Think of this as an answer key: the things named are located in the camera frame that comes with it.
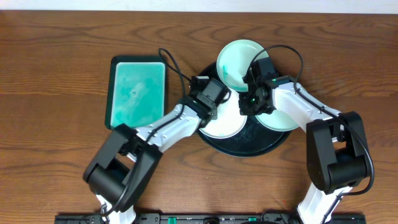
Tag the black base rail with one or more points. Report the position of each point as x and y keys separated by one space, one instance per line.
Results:
x=272 y=216

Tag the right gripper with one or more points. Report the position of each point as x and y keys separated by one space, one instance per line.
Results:
x=244 y=108

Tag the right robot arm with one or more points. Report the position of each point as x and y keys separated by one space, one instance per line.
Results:
x=338 y=159

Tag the mint green plate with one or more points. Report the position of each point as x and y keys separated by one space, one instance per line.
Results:
x=280 y=121
x=233 y=62

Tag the round black tray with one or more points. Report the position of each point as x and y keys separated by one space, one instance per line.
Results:
x=253 y=140

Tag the white plate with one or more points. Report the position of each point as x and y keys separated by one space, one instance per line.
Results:
x=229 y=121

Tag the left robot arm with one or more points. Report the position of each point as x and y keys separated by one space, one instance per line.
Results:
x=123 y=166

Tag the rectangular dark green tray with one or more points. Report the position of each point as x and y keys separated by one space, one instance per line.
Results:
x=137 y=91

